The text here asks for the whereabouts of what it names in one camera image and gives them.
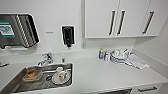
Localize stack of white bowls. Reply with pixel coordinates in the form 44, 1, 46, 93
109, 48, 132, 65

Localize dish soap bottle yellow cap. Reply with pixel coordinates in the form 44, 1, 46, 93
97, 48, 105, 61

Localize black soap dispenser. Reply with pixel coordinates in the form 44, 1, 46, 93
61, 25, 75, 49

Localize small clear bottle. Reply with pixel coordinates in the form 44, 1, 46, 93
103, 49, 110, 62

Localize small chrome sink knob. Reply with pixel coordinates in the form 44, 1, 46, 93
60, 57, 66, 64

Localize white cup red print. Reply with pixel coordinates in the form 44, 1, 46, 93
51, 66, 72, 84

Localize chrome sink faucet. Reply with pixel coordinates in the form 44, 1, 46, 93
35, 51, 54, 68

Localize orange food container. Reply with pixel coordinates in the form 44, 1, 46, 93
22, 68, 44, 83

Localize steel paper towel dispenser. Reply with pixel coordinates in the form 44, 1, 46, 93
0, 13, 40, 50

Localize narrow white drawer unit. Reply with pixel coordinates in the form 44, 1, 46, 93
131, 84, 168, 94

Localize stainless steel sink basin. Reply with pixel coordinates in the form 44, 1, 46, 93
0, 62, 74, 94

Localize white wall outlet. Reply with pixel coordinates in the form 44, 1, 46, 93
81, 41, 87, 50

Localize small grey wall label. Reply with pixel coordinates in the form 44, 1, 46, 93
45, 31, 54, 35

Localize white wall cabinet three doors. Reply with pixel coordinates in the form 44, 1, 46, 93
83, 0, 168, 39

